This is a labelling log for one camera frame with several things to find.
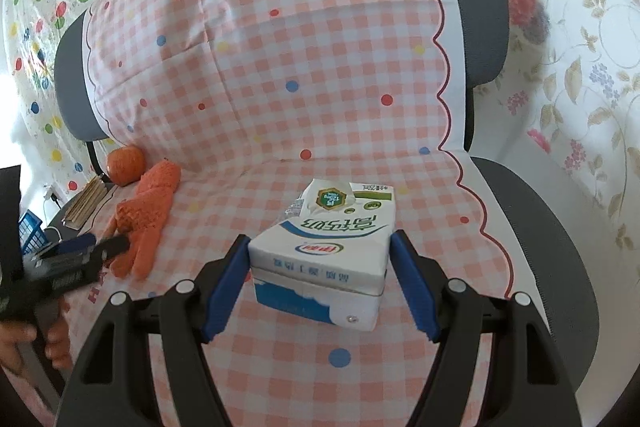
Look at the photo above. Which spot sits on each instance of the person's left hand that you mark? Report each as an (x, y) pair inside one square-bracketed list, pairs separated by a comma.
[(60, 342)]

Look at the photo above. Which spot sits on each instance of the white and blue milk carton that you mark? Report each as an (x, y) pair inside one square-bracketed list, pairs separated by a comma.
[(325, 257)]

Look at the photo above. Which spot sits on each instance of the orange knitted toy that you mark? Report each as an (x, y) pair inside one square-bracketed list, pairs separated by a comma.
[(147, 212)]

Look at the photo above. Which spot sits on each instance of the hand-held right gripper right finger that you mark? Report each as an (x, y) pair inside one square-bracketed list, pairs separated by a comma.
[(412, 282)]

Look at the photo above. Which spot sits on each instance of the blue plastic basket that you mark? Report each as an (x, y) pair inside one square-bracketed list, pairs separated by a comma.
[(32, 232)]

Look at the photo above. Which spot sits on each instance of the stack of brown books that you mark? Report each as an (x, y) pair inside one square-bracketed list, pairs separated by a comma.
[(87, 204)]

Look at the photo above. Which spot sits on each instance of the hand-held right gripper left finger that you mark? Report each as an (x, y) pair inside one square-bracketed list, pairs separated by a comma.
[(227, 287)]

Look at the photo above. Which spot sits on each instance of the floral wall cloth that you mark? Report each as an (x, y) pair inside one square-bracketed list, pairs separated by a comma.
[(575, 32)]

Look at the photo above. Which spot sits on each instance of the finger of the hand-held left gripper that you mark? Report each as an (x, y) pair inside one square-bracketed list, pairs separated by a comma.
[(112, 248), (70, 247)]

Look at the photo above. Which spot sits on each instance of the grey office chair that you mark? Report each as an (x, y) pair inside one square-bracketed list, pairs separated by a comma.
[(540, 232)]

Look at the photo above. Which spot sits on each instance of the orange fruit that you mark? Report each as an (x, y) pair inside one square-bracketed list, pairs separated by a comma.
[(126, 164)]

